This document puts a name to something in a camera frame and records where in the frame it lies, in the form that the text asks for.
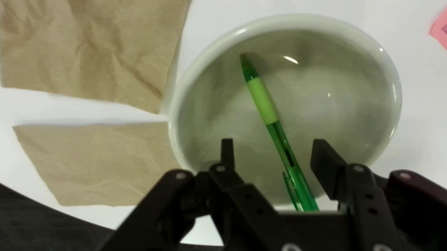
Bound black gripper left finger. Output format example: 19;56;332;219
99;138;281;251

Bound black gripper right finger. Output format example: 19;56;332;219
310;138;447;251

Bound green ballpoint pen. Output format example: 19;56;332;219
239;53;321;214

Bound white ceramic bowl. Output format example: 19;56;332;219
165;13;404;211

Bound brown paper napkin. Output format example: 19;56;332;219
0;0;193;116
12;122;181;207

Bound pink sweetener packet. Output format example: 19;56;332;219
427;9;447;52

